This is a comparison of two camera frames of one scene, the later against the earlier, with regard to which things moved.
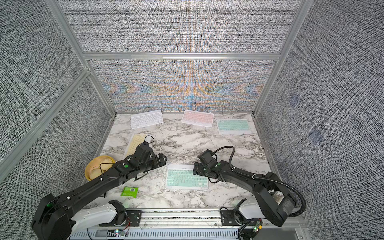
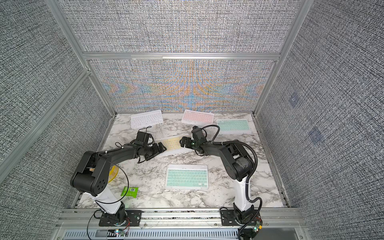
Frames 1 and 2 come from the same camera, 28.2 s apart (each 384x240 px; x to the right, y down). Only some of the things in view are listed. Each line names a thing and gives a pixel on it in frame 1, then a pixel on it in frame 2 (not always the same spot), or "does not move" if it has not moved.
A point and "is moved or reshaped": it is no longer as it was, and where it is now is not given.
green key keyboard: x=181 y=176 does not move
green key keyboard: x=233 y=126 does not move
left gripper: x=157 y=163 to x=157 y=151
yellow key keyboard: x=136 y=140 is moved or reshaped
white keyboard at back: x=147 y=119 does not move
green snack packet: x=130 y=191 does not move
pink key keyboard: x=198 y=118 does not move
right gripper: x=199 y=170 to x=188 y=141
